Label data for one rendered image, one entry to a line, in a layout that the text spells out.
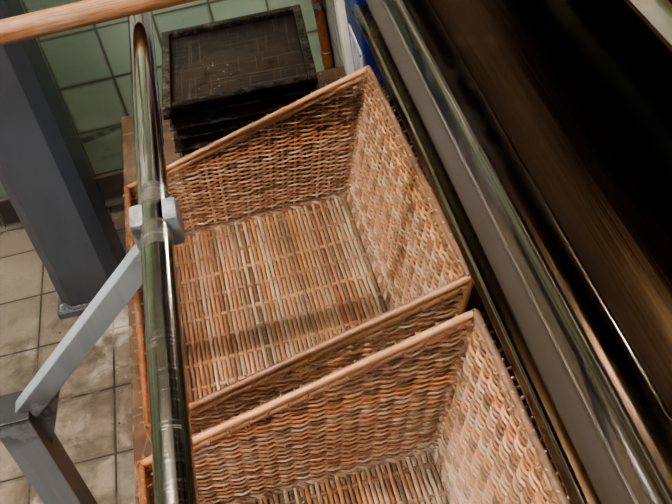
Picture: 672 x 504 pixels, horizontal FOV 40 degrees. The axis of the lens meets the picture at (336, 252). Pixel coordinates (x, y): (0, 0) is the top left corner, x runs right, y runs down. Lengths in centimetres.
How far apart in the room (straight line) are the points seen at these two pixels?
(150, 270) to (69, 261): 164
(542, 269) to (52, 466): 82
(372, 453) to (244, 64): 81
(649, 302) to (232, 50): 148
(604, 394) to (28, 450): 83
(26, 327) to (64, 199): 45
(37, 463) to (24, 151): 123
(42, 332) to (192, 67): 103
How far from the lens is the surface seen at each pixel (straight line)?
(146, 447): 145
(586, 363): 36
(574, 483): 89
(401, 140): 142
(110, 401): 232
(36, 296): 268
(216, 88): 172
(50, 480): 114
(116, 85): 267
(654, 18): 48
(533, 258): 39
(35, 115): 218
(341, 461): 131
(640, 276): 42
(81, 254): 242
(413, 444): 132
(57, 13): 118
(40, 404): 105
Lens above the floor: 170
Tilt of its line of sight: 43 degrees down
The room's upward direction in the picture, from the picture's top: 11 degrees counter-clockwise
